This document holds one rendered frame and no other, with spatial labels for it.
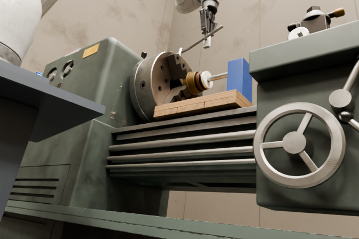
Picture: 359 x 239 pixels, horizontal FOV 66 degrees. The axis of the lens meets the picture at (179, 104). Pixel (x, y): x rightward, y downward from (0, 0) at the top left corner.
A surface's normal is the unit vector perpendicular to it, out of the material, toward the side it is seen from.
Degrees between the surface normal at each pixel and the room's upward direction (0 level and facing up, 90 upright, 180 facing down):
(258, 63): 90
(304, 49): 90
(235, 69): 90
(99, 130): 90
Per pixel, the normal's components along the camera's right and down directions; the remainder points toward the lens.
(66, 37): 0.67, -0.22
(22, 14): 0.93, -0.07
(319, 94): -0.61, -0.38
